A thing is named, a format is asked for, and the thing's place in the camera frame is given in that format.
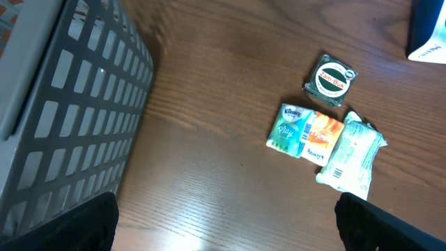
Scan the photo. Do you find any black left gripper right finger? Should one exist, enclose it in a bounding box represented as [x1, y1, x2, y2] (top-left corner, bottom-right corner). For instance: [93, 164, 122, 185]
[334, 192, 445, 250]

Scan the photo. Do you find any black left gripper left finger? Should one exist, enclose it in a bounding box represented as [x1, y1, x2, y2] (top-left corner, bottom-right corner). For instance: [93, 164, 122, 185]
[1, 192, 119, 251]

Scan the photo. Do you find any green wipes pack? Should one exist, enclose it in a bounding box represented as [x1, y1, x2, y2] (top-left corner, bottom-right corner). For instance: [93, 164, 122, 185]
[316, 112, 387, 200]

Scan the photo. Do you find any teal Kleenex tissue pack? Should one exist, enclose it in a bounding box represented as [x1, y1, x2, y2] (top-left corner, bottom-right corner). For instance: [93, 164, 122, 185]
[266, 103, 316, 158]

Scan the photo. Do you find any orange snack pack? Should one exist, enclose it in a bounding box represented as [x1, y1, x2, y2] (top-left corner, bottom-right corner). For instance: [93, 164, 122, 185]
[301, 112, 344, 167]

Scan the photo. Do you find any white barcode scanner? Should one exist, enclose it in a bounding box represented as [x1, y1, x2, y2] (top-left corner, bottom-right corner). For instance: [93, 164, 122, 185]
[406, 0, 445, 64]

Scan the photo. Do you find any grey plastic mesh basket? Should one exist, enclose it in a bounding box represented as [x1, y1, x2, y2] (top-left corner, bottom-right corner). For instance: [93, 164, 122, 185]
[1, 0, 154, 241]

